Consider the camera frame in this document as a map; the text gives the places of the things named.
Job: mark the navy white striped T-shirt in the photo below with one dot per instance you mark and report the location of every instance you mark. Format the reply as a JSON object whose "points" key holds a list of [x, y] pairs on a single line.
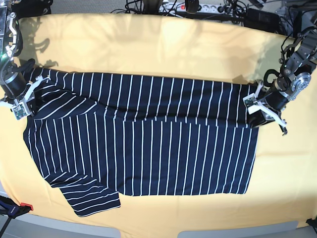
{"points": [[98, 135]]}

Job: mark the black power adapter brick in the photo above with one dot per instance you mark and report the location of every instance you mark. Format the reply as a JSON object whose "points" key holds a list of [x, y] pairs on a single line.
{"points": [[258, 19]]}

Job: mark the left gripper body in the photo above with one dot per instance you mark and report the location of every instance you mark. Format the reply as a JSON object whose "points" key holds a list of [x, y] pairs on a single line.
{"points": [[274, 97]]}

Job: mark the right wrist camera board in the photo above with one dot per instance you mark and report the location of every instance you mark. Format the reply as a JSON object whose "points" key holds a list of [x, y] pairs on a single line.
{"points": [[19, 111]]}

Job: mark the yellow table cloth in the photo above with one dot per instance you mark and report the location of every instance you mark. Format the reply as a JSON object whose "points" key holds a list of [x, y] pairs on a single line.
{"points": [[283, 184]]}

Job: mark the white power strip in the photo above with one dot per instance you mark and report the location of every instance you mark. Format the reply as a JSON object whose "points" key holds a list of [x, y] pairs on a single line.
{"points": [[203, 8]]}

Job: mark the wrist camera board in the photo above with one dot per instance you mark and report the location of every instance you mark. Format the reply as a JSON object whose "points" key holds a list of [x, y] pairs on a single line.
{"points": [[19, 111], [250, 100]]}

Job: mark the blue black bar clamp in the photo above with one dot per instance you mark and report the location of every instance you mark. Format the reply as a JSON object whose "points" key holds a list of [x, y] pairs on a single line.
{"points": [[12, 210]]}

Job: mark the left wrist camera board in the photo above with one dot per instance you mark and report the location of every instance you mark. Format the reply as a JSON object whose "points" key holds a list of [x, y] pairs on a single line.
{"points": [[250, 100]]}

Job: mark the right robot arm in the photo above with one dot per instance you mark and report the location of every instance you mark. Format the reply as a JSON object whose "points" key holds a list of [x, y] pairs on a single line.
{"points": [[11, 45]]}

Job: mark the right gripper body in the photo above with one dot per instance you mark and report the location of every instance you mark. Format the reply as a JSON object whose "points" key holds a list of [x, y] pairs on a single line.
{"points": [[15, 88]]}

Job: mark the black clamp right corner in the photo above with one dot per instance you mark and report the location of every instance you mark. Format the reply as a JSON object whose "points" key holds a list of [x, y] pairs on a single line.
{"points": [[312, 223]]}

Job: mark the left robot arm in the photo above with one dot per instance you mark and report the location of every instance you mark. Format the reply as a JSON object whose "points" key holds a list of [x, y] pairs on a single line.
{"points": [[297, 66]]}

